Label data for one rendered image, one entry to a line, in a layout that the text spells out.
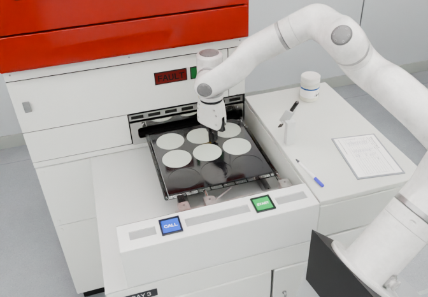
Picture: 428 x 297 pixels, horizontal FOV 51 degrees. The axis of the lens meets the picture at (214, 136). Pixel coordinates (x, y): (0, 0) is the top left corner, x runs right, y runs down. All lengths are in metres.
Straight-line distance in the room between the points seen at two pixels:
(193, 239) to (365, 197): 0.50
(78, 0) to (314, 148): 0.85
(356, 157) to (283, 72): 2.21
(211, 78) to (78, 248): 1.04
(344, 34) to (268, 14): 2.19
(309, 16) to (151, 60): 0.57
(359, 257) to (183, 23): 0.88
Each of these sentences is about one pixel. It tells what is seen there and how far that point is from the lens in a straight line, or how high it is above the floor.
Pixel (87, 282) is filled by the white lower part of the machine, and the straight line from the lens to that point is 2.21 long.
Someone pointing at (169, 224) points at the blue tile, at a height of 0.96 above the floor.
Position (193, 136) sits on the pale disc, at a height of 0.90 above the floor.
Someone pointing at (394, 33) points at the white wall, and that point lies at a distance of 3.99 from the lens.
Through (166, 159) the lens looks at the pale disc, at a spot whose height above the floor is 0.90.
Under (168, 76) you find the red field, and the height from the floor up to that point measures 1.10.
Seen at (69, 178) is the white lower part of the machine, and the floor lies 0.74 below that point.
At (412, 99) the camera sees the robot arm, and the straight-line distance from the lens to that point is 1.16.
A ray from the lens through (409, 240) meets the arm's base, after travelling 1.10.
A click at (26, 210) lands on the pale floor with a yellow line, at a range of 2.90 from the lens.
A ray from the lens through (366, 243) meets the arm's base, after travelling 1.11.
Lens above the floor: 1.82
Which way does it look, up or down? 35 degrees down
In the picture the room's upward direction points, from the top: 3 degrees counter-clockwise
